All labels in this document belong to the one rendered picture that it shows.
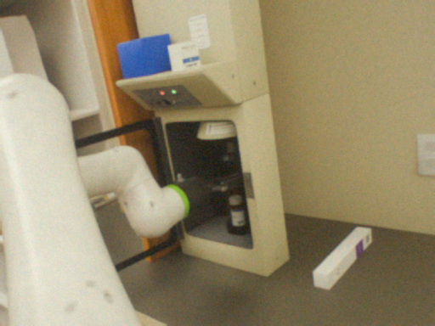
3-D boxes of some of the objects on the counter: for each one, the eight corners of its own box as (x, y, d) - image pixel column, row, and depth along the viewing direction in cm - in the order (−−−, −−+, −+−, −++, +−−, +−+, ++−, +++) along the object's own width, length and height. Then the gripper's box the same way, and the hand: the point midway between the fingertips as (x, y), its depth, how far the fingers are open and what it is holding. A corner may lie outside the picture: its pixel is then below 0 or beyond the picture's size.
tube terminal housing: (230, 223, 157) (193, -9, 134) (315, 238, 133) (288, -41, 110) (182, 253, 142) (131, -3, 119) (268, 277, 118) (224, -37, 95)
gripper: (222, 183, 105) (271, 156, 120) (157, 178, 120) (208, 154, 135) (226, 212, 107) (274, 182, 122) (162, 204, 122) (211, 178, 137)
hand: (234, 171), depth 127 cm, fingers closed on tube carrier, 9 cm apart
